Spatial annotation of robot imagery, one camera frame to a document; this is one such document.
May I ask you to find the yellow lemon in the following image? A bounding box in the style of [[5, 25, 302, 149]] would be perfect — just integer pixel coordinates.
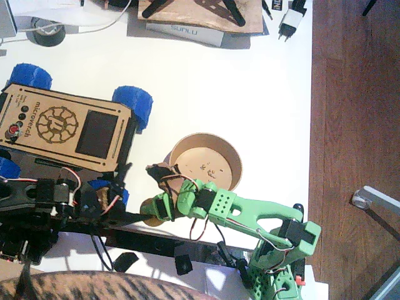
[[139, 199, 171, 227]]

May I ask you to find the black mounting plank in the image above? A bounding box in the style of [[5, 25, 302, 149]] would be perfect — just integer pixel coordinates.
[[56, 218, 260, 266]]

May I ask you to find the wooden rover body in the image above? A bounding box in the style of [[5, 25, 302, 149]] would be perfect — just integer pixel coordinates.
[[0, 82, 137, 174]]

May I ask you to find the black camera cable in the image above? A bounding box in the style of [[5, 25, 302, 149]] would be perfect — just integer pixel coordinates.
[[90, 234, 115, 273]]

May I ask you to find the green arm servo wire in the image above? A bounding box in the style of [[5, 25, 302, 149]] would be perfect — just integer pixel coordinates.
[[189, 215, 215, 242]]

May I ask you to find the white cable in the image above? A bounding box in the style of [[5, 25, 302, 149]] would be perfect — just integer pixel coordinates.
[[15, 0, 134, 36]]

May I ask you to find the black pen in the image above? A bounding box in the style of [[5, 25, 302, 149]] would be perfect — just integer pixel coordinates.
[[261, 0, 273, 21]]

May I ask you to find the grey metal bar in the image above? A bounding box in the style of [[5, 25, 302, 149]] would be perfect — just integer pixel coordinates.
[[364, 265, 400, 300]]

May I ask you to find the crumpled black tape piece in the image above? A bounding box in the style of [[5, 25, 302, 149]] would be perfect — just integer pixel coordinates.
[[174, 254, 192, 276]]

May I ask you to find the grey box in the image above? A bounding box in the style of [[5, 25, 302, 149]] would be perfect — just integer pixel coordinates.
[[0, 0, 19, 39]]

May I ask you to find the brown paper bowl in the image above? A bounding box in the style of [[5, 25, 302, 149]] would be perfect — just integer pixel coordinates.
[[168, 132, 244, 193]]

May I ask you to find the dark round object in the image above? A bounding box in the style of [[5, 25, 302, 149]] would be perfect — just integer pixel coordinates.
[[104, 0, 138, 9]]

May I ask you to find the black arm servo wire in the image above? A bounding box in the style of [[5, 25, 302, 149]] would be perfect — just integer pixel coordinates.
[[57, 167, 83, 207]]

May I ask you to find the striped brown fabric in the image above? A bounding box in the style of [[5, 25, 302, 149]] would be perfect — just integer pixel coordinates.
[[0, 271, 216, 300]]

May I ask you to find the blue rover wheel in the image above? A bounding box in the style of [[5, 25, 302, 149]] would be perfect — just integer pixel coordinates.
[[9, 63, 53, 91], [86, 178, 131, 207], [0, 156, 21, 181], [111, 85, 154, 133]]

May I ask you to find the grey metal leg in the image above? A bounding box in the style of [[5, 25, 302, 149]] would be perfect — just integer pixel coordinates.
[[351, 186, 400, 221]]

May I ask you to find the black stand leg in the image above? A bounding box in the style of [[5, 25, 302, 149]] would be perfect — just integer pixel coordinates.
[[221, 0, 246, 26], [142, 0, 173, 19]]

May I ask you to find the white sunlu box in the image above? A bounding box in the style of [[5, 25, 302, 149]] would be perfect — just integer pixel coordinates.
[[146, 21, 224, 48]]

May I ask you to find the wooden board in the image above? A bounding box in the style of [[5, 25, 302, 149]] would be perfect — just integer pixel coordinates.
[[137, 0, 263, 34]]

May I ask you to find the white black power adapter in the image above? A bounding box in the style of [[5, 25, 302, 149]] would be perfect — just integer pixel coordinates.
[[277, 0, 309, 41]]

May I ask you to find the black table clamp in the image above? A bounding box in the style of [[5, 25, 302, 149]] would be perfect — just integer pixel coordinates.
[[216, 240, 254, 290]]

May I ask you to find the black tape roll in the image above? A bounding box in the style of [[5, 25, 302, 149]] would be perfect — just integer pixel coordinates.
[[26, 17, 66, 48]]

